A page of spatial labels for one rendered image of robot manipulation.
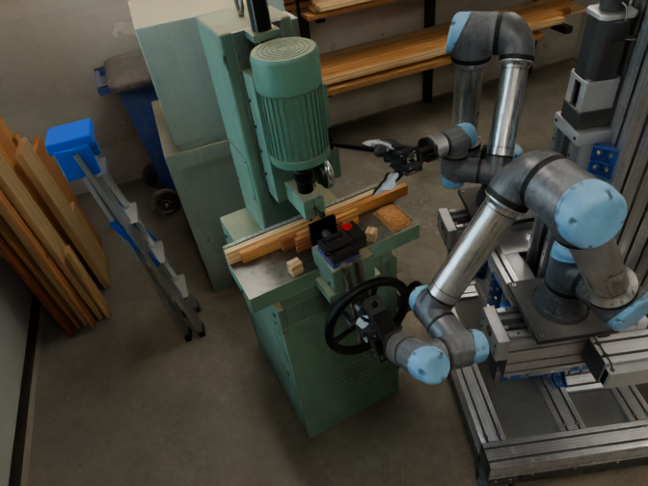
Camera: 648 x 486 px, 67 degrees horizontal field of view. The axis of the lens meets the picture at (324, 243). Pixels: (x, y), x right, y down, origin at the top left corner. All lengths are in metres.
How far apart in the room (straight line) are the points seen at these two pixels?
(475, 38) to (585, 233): 0.77
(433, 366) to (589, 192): 0.44
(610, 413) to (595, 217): 1.26
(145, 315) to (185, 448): 0.86
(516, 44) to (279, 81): 0.67
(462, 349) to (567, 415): 1.00
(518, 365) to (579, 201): 0.77
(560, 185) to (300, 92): 0.65
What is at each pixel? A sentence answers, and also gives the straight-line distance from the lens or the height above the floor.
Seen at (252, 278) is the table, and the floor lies 0.90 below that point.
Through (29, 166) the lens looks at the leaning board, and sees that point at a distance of 2.70.
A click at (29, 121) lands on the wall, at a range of 3.84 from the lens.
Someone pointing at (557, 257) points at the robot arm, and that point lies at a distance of 1.38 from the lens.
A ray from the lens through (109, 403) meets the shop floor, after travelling 2.58.
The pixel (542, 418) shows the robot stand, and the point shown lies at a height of 0.21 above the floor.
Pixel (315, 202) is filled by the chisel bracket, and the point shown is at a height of 1.05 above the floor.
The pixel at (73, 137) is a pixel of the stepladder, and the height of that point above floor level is 1.16.
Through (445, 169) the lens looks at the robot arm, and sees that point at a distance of 1.54.
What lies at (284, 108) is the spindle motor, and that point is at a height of 1.38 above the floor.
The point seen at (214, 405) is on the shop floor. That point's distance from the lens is 2.37.
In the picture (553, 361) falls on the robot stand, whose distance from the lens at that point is 1.64.
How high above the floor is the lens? 1.93
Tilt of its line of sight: 41 degrees down
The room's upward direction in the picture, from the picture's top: 8 degrees counter-clockwise
